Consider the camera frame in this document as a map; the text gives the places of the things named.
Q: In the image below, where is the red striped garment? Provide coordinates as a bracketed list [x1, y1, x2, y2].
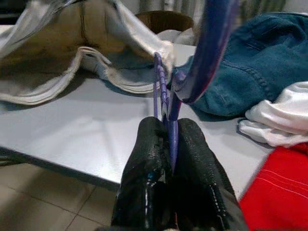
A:
[239, 143, 308, 231]

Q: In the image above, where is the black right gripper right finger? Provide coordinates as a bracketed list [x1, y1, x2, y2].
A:
[174, 117, 248, 231]

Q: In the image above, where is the purple plastic hanger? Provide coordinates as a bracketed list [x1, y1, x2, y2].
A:
[153, 0, 240, 169]

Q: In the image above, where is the white shiny garment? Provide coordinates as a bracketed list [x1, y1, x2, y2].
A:
[238, 81, 308, 149]

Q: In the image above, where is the blue denim garment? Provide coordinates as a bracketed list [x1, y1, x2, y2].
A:
[168, 13, 308, 121]

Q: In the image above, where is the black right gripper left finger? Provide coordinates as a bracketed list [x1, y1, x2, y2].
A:
[112, 117, 173, 231]

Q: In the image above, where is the beige garment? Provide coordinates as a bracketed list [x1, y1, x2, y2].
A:
[0, 0, 176, 106]

